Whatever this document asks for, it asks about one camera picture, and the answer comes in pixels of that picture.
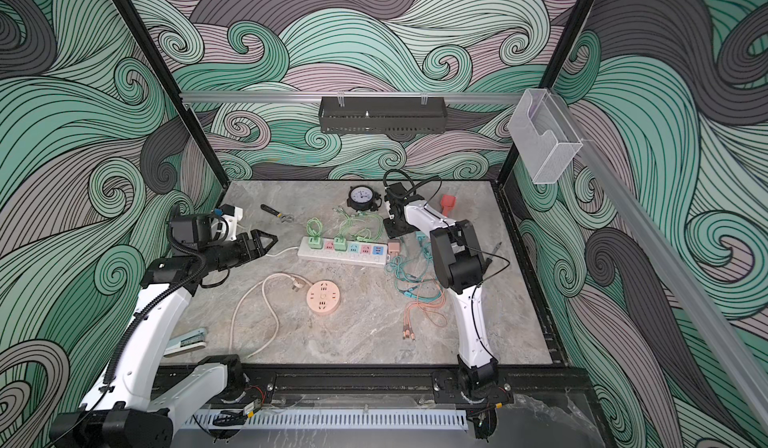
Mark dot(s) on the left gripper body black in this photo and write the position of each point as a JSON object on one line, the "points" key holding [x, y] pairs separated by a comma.
{"points": [[237, 252]]}

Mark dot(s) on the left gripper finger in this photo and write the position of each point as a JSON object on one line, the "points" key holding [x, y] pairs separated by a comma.
{"points": [[262, 238], [256, 251]]}

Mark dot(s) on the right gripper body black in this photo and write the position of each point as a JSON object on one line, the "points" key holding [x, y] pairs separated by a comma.
{"points": [[393, 228]]}

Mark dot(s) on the white power strip coloured sockets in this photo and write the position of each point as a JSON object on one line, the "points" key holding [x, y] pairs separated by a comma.
{"points": [[358, 253]]}

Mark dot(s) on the light green charger plug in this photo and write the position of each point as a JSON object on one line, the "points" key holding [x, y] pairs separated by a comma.
{"points": [[314, 229]]}

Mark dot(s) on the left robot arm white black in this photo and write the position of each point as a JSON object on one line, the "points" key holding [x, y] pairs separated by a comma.
{"points": [[119, 410]]}

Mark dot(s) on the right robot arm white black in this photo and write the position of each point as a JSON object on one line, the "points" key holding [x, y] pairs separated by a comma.
{"points": [[459, 265]]}

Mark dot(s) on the pink charger plug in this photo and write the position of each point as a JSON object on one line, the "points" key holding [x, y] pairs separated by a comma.
{"points": [[394, 248]]}

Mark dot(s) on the black adjustable wrench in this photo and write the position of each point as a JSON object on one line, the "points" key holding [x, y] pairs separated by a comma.
{"points": [[280, 215]]}

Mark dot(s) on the black pressure gauge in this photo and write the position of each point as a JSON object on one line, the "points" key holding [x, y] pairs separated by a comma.
{"points": [[363, 198]]}

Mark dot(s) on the red plastic clamp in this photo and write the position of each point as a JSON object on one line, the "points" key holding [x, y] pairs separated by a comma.
{"points": [[447, 204]]}

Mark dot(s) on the black perforated metal tray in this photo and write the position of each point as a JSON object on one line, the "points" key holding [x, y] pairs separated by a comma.
{"points": [[382, 115]]}

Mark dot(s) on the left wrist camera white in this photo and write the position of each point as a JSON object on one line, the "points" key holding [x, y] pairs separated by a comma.
{"points": [[226, 221]]}

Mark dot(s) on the pink round socket with cable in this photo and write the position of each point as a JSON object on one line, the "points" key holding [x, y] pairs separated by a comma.
{"points": [[323, 297]]}

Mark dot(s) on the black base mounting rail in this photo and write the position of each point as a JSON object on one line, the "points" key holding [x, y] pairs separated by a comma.
{"points": [[441, 383]]}

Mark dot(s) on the clear plastic wall holder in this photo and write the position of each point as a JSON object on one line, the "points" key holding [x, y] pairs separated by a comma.
{"points": [[545, 133]]}

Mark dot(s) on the white slotted cable duct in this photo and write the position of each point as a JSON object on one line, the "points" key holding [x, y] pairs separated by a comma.
{"points": [[360, 419]]}

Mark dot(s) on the aluminium rail right wall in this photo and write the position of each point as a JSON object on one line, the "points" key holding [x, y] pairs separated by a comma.
{"points": [[736, 359]]}

